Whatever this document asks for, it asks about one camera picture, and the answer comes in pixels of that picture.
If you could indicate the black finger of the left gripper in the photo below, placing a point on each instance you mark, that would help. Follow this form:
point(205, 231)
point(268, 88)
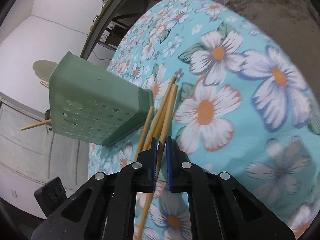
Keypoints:
point(50, 196)

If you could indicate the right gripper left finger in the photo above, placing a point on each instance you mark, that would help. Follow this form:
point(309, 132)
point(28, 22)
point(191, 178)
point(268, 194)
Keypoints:
point(134, 178)

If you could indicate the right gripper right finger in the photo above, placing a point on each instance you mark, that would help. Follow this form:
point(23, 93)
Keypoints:
point(184, 176)

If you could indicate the wooden chopstick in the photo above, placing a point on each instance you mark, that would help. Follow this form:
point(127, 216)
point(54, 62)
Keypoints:
point(144, 132)
point(45, 122)
point(164, 129)
point(153, 127)

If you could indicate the cream plastic ladle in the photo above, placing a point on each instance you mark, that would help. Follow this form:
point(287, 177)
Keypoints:
point(43, 69)

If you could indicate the white door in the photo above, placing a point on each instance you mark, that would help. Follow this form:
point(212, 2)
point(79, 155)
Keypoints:
point(38, 153)

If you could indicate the green plastic utensil holder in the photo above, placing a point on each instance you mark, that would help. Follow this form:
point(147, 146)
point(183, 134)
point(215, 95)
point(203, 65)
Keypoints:
point(91, 104)

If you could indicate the floral turquoise tablecloth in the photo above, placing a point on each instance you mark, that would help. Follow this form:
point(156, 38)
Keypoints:
point(242, 105)

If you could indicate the wooden top metal table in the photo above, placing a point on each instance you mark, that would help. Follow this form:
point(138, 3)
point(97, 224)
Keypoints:
point(106, 16)

